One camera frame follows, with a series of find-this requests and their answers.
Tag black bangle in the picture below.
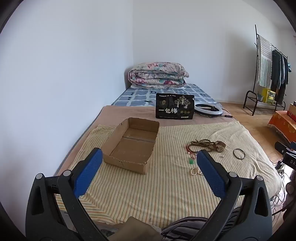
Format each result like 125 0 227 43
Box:
233 148 246 159

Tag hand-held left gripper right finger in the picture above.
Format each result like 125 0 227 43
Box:
196 149 273 241

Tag blue checked bed sheet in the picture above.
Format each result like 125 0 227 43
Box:
111 83 219 107

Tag black clothes rack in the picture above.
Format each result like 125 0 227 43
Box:
243 24 289 116

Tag tan blanket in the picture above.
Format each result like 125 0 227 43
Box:
57 105 235 176

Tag folded floral quilt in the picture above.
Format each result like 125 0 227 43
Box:
128 61 189 88

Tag dark hanging clothes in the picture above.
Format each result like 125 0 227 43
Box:
270 49 289 105

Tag white ring light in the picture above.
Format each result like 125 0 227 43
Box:
194 103 224 116

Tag yellow striped cloth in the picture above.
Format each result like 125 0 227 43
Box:
55 120 284 230

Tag striped hanging towel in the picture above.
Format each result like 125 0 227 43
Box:
257 35 273 88

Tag red cord green pendant necklace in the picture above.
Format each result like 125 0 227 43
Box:
186 144 200 165

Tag black snack bag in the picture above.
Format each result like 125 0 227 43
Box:
155 93 195 120

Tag yellow crate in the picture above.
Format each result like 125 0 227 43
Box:
261 88 276 103

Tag brown wooden bead necklace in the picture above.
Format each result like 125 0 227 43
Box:
188 138 219 153

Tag person's striped dark pants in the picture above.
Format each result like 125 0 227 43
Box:
161 207 243 241

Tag tangle of floor cables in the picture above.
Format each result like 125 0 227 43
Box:
272 161 288 216

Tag olive green cloth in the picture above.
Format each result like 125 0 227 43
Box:
109 217 162 241

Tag red strap wristwatch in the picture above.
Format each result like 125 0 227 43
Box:
214 141 226 153

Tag orange cloth covered table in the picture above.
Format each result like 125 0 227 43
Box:
268 111 296 144

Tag cardboard box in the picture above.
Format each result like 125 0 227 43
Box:
102 117 160 175

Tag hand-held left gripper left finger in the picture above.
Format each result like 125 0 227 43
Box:
25 148 109 241

